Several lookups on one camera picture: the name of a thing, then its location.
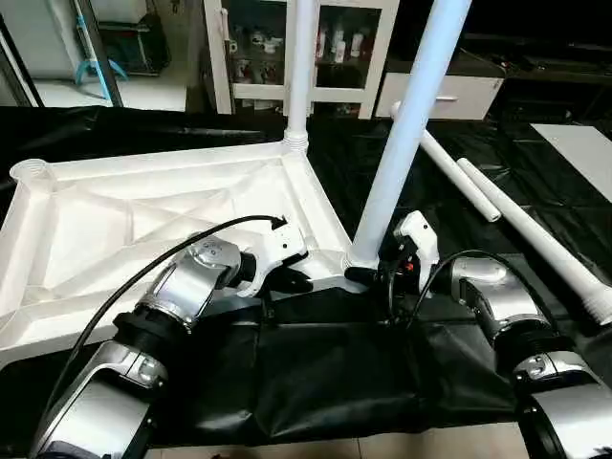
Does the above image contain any white plastic table leg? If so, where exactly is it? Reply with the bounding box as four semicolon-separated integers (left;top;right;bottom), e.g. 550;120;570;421
345;0;473;272
456;157;612;329
284;0;319;154
389;102;503;224

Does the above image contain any white plastic table top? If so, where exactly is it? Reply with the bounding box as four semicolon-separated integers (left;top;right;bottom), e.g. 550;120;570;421
0;134;382;370

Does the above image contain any black work mat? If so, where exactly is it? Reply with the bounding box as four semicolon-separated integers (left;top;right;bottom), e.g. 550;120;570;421
0;103;612;450

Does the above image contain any white drawer unit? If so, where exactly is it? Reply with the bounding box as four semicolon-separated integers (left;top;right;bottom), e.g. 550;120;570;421
375;72;506;121

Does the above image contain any white glass door cabinet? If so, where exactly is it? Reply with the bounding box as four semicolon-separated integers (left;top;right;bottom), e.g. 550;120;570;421
203;0;402;121

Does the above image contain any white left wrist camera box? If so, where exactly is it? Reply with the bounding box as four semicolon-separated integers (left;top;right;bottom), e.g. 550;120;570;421
237;221;310;298

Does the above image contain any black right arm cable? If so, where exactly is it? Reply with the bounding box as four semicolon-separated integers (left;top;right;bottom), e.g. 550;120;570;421
386;248;567;332

